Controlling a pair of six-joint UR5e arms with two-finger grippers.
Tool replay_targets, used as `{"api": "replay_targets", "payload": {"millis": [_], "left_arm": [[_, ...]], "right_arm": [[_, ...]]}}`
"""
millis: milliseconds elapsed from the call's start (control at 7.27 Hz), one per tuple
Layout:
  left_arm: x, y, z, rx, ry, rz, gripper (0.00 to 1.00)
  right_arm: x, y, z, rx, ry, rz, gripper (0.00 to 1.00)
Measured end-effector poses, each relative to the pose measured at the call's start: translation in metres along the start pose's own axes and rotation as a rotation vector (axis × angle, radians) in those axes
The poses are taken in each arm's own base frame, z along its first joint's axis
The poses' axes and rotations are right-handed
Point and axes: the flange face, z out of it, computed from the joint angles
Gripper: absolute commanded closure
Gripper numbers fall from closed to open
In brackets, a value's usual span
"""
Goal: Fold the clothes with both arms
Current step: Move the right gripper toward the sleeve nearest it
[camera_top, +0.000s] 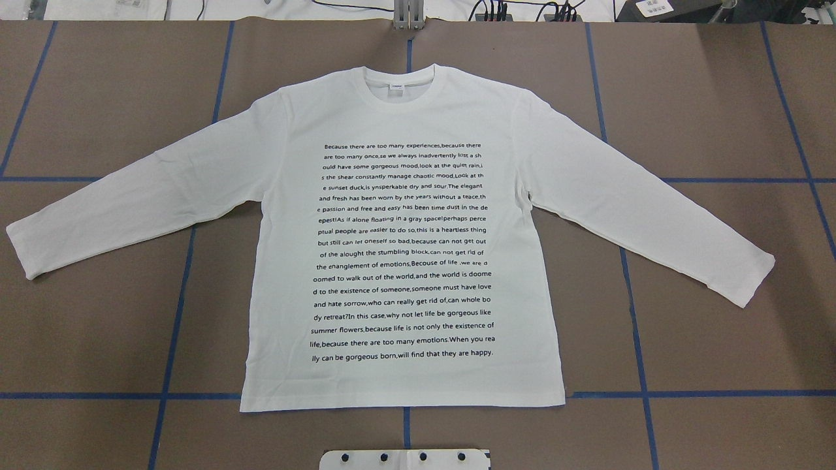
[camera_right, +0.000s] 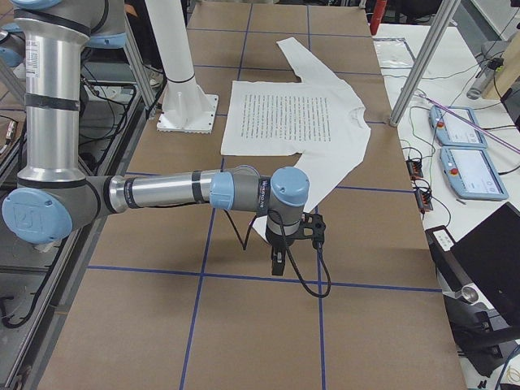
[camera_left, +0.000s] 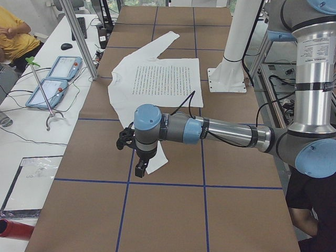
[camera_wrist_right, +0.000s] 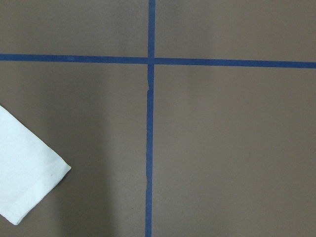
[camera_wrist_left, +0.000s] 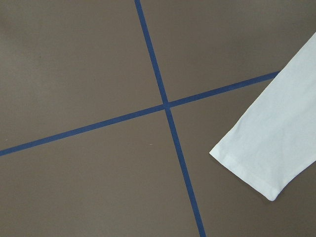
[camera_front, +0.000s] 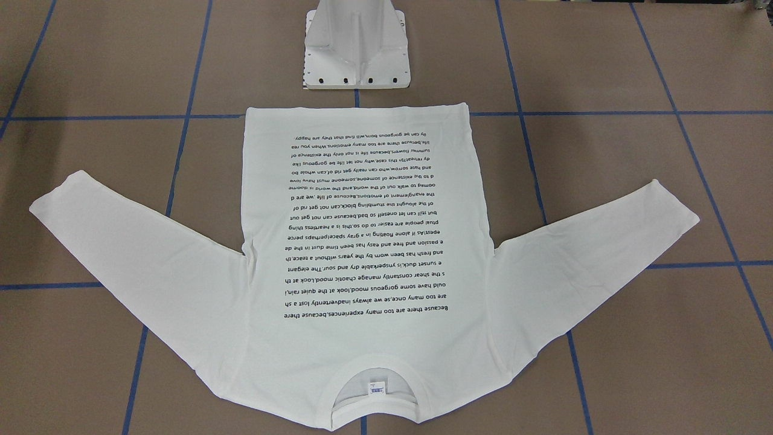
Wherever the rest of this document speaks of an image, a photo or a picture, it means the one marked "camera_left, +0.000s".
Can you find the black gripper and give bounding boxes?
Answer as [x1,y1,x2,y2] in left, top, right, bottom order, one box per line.
[135,149,155,177]

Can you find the white printed t-shirt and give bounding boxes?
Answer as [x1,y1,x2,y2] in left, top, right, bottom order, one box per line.
[107,30,205,175]

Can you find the plastic garment bag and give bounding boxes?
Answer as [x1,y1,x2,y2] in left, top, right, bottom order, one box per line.
[1,155,62,219]

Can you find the near blue teach pendant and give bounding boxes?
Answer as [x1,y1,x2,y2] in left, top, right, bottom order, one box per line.
[25,78,68,109]

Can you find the blue teach pendant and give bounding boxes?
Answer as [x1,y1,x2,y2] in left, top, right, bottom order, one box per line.
[47,56,82,81]
[25,78,68,109]

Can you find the far blue teach pendant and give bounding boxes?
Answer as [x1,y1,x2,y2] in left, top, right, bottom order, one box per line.
[47,56,82,81]

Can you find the black monitor stand base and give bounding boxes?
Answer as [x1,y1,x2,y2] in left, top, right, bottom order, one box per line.
[96,24,113,49]

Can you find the black computer mouse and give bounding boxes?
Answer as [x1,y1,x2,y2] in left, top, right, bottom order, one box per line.
[60,43,73,50]

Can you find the red cardboard tube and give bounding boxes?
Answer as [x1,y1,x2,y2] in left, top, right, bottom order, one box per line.
[1,219,35,240]

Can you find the metal reacher grabber tool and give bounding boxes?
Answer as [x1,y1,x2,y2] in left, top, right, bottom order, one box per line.
[25,56,65,131]

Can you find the black keyboard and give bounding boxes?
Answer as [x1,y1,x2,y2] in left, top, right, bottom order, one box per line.
[77,17,87,39]

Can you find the person in black shirt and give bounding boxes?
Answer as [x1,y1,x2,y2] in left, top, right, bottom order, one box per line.
[286,169,335,251]

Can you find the person in yellow shirt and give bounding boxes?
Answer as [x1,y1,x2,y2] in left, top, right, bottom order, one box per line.
[1,7,44,72]

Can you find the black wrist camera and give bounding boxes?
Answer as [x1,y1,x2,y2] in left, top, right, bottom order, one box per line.
[116,127,136,150]

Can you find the black thin cable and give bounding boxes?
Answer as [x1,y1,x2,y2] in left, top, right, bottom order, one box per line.
[0,65,81,146]

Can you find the aluminium frame post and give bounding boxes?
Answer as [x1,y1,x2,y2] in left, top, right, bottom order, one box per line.
[60,0,98,80]

